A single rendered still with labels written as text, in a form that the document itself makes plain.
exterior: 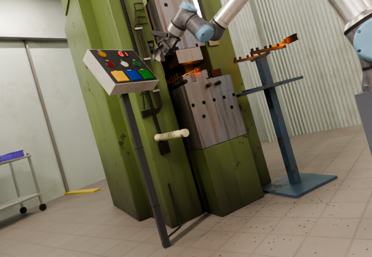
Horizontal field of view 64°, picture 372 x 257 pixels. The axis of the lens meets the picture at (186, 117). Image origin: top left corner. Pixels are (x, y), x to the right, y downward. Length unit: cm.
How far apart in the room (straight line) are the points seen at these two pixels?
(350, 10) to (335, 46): 311
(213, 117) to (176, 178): 50
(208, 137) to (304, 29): 287
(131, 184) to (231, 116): 97
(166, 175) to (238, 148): 53
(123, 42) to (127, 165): 96
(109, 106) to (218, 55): 96
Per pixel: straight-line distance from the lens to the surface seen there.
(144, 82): 170
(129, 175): 244
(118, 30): 214
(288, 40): 223
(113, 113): 243
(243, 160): 214
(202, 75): 211
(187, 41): 213
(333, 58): 441
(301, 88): 454
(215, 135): 202
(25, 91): 557
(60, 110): 571
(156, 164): 204
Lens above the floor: 70
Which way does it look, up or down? level
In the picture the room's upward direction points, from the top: 16 degrees counter-clockwise
